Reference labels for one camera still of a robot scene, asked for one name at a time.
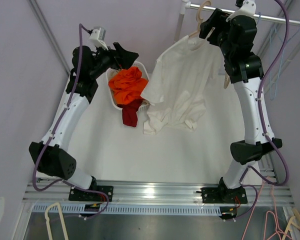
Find dark red t shirt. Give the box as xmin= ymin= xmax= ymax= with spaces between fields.
xmin=120 ymin=99 xmax=143 ymax=128

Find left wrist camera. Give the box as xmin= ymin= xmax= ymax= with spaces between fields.
xmin=89 ymin=26 xmax=108 ymax=50

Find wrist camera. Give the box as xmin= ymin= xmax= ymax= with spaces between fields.
xmin=225 ymin=0 xmax=257 ymax=22
xmin=89 ymin=26 xmax=108 ymax=50

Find blue hanger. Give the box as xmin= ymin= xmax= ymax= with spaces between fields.
xmin=274 ymin=18 xmax=300 ymax=63
xmin=254 ymin=11 xmax=278 ymax=101

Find white clothes rack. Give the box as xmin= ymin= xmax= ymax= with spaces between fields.
xmin=174 ymin=0 xmax=300 ymax=55

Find black mounting plate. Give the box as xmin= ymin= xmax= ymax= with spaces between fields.
xmin=68 ymin=185 xmax=114 ymax=202
xmin=196 ymin=186 xmax=248 ymax=204

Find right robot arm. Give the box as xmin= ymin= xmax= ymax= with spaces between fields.
xmin=199 ymin=8 xmax=283 ymax=204

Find orange t shirt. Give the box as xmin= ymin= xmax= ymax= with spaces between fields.
xmin=108 ymin=66 xmax=148 ymax=105

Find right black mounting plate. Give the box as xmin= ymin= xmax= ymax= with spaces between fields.
xmin=196 ymin=186 xmax=248 ymax=204

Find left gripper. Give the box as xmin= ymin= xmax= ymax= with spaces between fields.
xmin=89 ymin=41 xmax=139 ymax=80

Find white perforated plastic basket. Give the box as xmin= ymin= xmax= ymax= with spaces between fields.
xmin=105 ymin=61 xmax=150 ymax=112

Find white slotted cable duct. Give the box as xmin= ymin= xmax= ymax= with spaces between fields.
xmin=32 ymin=204 xmax=222 ymax=216

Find pink hanger on floor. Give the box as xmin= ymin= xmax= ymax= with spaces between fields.
xmin=241 ymin=179 xmax=291 ymax=240

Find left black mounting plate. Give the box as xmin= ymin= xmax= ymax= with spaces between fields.
xmin=68 ymin=185 xmax=114 ymax=202

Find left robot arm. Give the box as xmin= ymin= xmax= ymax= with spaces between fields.
xmin=29 ymin=42 xmax=139 ymax=201

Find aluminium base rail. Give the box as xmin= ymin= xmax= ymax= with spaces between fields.
xmin=22 ymin=180 xmax=295 ymax=207

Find white t shirt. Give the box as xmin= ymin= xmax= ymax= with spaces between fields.
xmin=141 ymin=35 xmax=223 ymax=135

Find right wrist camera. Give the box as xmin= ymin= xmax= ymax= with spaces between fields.
xmin=225 ymin=0 xmax=257 ymax=22

